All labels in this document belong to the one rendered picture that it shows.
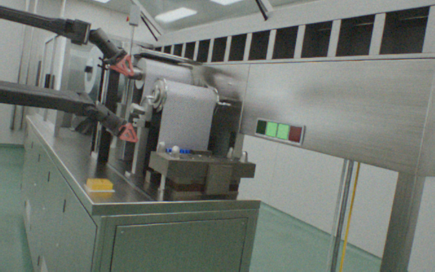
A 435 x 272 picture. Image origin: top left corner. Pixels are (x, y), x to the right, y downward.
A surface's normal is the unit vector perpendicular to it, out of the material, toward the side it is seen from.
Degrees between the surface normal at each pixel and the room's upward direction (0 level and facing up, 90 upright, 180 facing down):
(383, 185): 90
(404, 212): 90
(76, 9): 90
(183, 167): 90
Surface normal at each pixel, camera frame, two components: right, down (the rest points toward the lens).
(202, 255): 0.55, 0.13
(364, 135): -0.82, -0.10
